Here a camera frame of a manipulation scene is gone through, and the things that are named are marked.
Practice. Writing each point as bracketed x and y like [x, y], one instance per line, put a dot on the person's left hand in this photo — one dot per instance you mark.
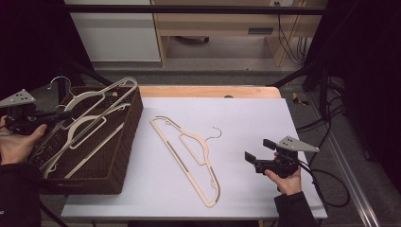
[15, 146]

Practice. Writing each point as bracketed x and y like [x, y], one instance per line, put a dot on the light wooden desk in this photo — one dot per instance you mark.
[220, 23]

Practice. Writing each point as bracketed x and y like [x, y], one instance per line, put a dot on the beige plastic clothes hanger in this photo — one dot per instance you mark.
[82, 119]
[85, 94]
[203, 145]

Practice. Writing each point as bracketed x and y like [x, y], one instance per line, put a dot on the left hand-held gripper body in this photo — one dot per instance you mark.
[20, 119]

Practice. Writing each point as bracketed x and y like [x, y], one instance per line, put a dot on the yellow and black tool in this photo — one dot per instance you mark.
[298, 100]

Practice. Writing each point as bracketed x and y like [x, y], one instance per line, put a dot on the person's right hand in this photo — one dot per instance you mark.
[287, 184]

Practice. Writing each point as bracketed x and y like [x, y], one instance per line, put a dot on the black metal stand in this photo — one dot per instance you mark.
[63, 71]
[315, 75]

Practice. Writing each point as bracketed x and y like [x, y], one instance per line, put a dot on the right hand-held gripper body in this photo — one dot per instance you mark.
[293, 145]

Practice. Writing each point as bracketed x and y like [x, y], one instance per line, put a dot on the silver metal rail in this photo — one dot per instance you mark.
[353, 186]

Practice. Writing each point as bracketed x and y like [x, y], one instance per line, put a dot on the white table cover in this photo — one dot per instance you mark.
[252, 126]

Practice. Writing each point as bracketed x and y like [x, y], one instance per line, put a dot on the brown woven basket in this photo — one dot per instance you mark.
[126, 142]

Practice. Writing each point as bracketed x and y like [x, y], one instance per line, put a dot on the white cabinet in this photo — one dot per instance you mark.
[116, 38]

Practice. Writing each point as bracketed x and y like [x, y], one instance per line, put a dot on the black horizontal frame bar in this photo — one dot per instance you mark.
[189, 10]

